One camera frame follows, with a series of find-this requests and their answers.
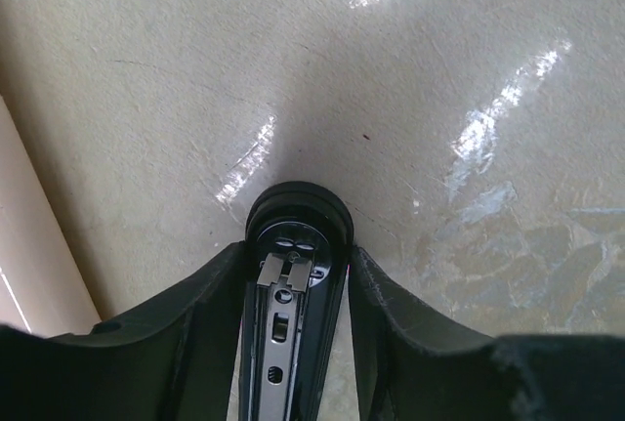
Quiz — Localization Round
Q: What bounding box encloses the black stapler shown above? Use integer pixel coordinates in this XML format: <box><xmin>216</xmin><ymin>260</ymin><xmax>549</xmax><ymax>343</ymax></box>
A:
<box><xmin>238</xmin><ymin>182</ymin><xmax>354</xmax><ymax>420</ymax></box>

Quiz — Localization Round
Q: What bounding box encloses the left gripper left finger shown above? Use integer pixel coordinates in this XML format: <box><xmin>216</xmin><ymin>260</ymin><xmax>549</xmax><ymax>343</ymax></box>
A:
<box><xmin>1</xmin><ymin>242</ymin><xmax>246</xmax><ymax>420</ymax></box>

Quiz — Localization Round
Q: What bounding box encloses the pink cylindrical tube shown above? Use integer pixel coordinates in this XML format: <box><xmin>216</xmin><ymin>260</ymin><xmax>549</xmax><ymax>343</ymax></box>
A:
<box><xmin>0</xmin><ymin>104</ymin><xmax>101</xmax><ymax>337</ymax></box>

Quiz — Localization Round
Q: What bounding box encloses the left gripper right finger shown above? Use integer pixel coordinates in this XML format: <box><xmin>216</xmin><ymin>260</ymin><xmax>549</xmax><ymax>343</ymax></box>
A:
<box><xmin>349</xmin><ymin>247</ymin><xmax>624</xmax><ymax>420</ymax></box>

